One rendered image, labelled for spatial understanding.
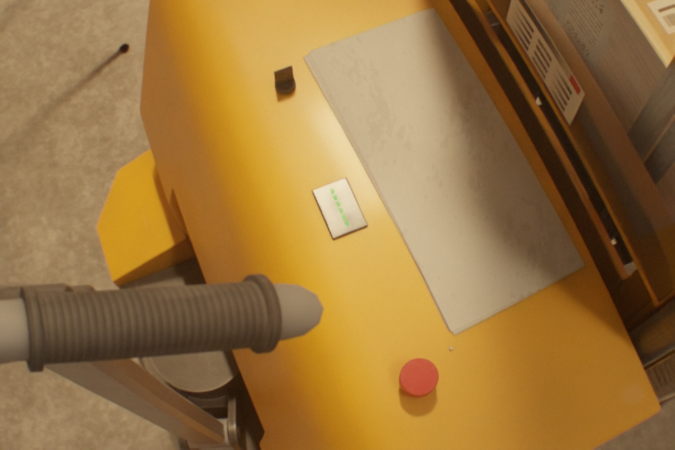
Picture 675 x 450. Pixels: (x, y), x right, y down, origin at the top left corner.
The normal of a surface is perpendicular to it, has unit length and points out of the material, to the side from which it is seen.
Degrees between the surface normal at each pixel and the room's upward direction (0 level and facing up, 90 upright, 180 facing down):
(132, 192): 22
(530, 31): 90
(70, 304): 36
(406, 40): 0
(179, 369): 0
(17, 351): 66
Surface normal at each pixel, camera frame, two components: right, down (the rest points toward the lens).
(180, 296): 0.31, -0.77
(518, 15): -0.93, 0.36
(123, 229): -0.36, -0.23
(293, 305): 0.36, -0.41
